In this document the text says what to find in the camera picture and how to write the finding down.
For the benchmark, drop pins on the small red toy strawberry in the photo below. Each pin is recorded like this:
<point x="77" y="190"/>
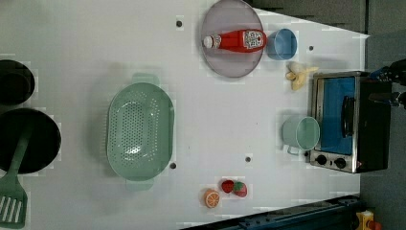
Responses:
<point x="227" y="186"/>

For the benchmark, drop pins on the toy strawberry with leaves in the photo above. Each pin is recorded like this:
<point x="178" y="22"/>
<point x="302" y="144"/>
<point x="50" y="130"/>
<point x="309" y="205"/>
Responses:
<point x="240" y="189"/>

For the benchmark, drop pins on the toy orange slice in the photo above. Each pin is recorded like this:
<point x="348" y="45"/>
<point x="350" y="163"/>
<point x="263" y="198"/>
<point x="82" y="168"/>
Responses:
<point x="211" y="198"/>

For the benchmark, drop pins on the red ketchup bottle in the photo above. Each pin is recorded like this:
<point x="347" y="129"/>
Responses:
<point x="240" y="41"/>

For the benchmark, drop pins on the green mug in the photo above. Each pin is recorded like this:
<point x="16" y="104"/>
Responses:
<point x="300" y="134"/>

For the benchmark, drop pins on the grey round plate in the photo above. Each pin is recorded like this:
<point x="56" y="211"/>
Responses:
<point x="223" y="17"/>

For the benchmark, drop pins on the peeled toy banana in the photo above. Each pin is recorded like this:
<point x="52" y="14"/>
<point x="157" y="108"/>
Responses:
<point x="297" y="74"/>

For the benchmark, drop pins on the blue cup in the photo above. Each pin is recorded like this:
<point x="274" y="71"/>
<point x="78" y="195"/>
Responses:
<point x="282" y="45"/>

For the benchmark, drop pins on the black toaster oven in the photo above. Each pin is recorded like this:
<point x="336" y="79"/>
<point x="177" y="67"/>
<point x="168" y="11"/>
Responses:
<point x="355" y="131"/>

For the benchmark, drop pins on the black frying pan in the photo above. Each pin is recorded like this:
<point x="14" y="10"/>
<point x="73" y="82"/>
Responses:
<point x="44" y="144"/>

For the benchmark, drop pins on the black pot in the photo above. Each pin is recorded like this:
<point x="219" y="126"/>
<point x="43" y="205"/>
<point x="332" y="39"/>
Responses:
<point x="16" y="82"/>

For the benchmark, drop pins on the yellow red emergency button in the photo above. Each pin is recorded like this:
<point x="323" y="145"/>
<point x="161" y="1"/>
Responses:
<point x="367" y="222"/>

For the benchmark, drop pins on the green slotted spatula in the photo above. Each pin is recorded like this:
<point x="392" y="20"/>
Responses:
<point x="13" y="197"/>

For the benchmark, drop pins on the dark blue frame rail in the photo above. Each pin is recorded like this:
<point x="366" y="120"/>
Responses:
<point x="332" y="214"/>

